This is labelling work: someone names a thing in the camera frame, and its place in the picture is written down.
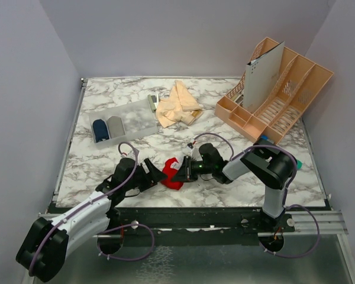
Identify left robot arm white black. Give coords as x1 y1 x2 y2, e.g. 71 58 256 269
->
15 158 167 282

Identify purple cable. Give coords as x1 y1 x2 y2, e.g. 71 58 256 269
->
189 133 321 258
28 142 155 276

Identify navy rolled underwear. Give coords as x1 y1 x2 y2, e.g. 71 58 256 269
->
92 119 109 143

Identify red boxer underwear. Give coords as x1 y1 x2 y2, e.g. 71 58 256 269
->
161 157 183 191

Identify grey rolled underwear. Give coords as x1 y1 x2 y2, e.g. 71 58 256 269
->
106 116 125 139

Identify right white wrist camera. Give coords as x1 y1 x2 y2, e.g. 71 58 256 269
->
186 143 200 160

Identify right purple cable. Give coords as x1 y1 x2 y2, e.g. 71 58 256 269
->
189 133 321 258

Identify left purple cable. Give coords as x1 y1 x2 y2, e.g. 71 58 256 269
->
28 142 155 276

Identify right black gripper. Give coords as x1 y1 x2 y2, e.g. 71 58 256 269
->
172 156 214 183

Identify green grey eraser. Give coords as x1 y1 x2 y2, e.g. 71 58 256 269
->
296 160 302 170

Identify beige underwear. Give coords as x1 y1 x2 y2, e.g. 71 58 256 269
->
156 80 203 128

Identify peach desk organizer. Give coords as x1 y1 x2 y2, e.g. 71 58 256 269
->
215 37 333 143

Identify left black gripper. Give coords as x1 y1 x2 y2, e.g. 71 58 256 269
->
124 159 167 192

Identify aluminium frame rail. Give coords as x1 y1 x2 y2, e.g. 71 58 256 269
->
20 78 350 284

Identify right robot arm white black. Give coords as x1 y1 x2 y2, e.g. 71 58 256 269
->
171 138 297 231

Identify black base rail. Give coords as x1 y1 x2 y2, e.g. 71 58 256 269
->
99 207 295 246

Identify white folder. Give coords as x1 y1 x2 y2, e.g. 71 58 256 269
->
243 41 285 113

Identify clear plastic storage box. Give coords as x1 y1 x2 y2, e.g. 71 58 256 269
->
89 99 157 149

